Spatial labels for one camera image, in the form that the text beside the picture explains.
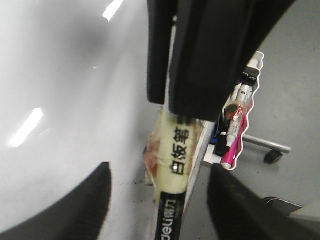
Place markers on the white whiteboard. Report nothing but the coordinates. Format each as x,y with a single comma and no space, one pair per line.
73,95

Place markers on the pink marker in tray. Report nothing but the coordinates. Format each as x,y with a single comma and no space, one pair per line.
232,139

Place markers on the round brass magnet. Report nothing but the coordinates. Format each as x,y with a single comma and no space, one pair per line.
233,111

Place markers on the whiteboard stand leg with caster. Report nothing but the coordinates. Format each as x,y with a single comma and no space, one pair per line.
276,150

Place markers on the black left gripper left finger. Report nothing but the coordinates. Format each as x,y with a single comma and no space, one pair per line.
79,215

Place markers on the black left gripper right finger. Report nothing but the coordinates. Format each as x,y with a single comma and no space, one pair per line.
238,214

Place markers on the black whiteboard marker pen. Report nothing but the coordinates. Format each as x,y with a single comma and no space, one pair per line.
177,145

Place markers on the white marker in tray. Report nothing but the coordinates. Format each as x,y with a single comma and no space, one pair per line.
242,95

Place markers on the grey metal whiteboard tray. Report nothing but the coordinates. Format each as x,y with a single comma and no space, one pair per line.
250,76

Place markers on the black marker in tray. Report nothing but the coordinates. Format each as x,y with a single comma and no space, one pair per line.
222,136

